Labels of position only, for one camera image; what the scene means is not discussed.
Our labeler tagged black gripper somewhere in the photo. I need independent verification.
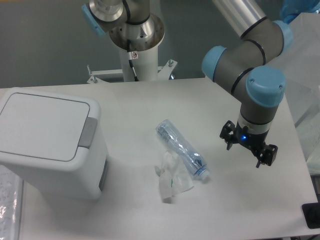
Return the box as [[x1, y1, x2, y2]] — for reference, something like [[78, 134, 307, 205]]
[[219, 120, 278, 168]]

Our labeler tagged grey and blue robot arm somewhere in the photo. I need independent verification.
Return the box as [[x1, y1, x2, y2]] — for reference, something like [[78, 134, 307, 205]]
[[81, 0, 293, 166]]

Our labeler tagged white trash can body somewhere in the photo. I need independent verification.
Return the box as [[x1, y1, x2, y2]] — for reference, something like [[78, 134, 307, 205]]
[[0, 87, 108, 200]]

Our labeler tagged white trash can lid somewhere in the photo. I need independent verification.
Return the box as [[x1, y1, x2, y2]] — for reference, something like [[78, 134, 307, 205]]
[[0, 92, 90, 162]]

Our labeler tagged crumpled white paper wrapper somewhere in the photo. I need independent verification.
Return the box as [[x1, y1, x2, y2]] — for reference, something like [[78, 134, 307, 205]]
[[154, 151, 194, 203]]

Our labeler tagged crushed clear plastic bottle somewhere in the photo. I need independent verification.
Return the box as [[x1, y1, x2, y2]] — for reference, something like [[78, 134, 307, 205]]
[[155, 119, 210, 182]]

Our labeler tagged black device at table edge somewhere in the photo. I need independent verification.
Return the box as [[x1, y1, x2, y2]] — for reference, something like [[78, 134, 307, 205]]
[[301, 202, 320, 229]]

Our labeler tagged clear plastic document sleeve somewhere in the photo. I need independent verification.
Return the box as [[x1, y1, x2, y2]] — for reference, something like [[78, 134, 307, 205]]
[[0, 165, 24, 240]]

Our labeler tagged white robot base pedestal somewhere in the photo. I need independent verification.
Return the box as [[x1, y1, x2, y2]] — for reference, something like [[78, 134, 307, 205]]
[[86, 14, 177, 85]]

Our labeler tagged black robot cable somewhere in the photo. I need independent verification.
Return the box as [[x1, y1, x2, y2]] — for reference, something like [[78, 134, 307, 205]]
[[126, 39, 140, 82]]

